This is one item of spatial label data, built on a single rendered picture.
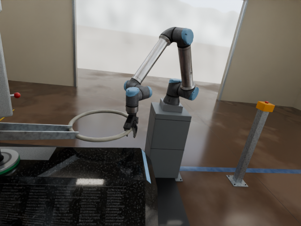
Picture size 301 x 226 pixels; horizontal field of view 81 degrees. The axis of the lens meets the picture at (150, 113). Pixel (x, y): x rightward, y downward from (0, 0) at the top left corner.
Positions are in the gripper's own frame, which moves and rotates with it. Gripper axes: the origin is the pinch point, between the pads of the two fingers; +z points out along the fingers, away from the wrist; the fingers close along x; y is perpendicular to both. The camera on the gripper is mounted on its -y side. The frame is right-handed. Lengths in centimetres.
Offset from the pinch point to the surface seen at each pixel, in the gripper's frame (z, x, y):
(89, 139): -7.3, 19.2, -24.0
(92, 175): 0.5, 5.1, -43.8
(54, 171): -1, 25, -49
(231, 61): -3, -149, 545
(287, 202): 99, -169, 78
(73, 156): 0.2, 24.7, -34.0
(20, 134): -19, 44, -48
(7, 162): -5, 49, -55
